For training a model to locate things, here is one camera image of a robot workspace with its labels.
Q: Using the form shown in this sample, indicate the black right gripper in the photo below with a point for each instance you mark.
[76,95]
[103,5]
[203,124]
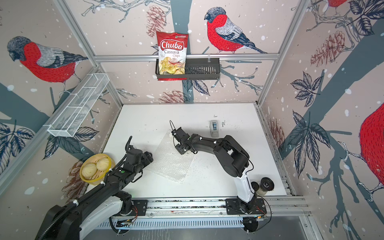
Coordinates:
[178,150]

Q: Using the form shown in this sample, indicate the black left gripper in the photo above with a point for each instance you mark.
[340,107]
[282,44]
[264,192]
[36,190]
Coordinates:
[147,157]

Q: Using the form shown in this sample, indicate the clear bubble wrap sheet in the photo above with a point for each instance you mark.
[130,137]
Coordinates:
[168,162]

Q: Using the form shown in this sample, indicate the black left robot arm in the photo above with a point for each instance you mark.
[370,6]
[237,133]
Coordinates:
[81,216]

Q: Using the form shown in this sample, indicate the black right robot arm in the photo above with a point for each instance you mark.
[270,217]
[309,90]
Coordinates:
[231,155]

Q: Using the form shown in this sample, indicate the pale steamed bun right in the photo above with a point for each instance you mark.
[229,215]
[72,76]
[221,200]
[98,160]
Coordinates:
[103,164]

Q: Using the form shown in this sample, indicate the pale steamed bun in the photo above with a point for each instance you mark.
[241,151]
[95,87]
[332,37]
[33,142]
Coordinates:
[89,170]
[103,164]

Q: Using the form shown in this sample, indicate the pale steamed bun left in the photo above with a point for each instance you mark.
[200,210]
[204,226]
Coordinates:
[89,170]

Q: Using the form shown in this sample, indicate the red cassava chips bag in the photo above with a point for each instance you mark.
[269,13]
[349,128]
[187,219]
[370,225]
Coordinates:
[172,53]

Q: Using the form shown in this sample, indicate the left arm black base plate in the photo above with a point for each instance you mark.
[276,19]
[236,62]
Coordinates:
[138,207]

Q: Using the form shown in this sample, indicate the white mesh wall shelf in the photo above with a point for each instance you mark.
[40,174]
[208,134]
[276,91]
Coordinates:
[70,119]

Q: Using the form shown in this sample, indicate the black wire wall basket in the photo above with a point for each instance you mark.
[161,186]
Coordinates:
[195,69]

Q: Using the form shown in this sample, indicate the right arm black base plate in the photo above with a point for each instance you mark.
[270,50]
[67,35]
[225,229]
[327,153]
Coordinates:
[235,206]

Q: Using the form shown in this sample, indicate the aluminium front rail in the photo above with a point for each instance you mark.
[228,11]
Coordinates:
[277,206]

